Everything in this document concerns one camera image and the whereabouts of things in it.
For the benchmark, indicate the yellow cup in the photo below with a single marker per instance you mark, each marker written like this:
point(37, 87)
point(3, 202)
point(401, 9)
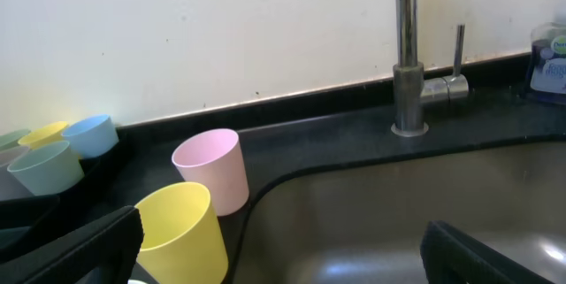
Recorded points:
point(42, 135)
point(185, 248)

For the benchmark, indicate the white cup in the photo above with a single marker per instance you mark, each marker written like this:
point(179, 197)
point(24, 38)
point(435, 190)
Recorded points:
point(137, 282)

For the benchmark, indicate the green cup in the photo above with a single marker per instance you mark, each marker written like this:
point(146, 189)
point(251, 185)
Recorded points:
point(11, 139)
point(48, 173)

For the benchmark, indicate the blue cup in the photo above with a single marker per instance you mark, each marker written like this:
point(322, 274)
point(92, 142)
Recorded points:
point(95, 138)

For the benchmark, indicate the grey cup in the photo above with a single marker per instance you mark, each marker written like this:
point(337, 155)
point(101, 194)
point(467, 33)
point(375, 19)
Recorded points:
point(11, 182)

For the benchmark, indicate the steel sink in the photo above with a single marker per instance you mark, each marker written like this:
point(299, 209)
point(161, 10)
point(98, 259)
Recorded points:
point(354, 213)

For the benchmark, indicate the blue soap bottle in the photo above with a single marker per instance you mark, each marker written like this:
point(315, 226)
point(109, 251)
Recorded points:
point(548, 76)

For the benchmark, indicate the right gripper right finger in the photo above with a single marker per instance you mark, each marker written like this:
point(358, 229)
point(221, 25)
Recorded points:
point(460, 257)

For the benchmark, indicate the steel tap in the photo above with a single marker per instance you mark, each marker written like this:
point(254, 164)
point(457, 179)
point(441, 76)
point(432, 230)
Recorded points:
point(407, 98)

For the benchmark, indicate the pink cup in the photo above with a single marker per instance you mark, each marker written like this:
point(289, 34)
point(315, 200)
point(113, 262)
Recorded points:
point(216, 173)

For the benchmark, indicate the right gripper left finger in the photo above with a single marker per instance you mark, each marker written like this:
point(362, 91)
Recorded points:
point(66, 253)

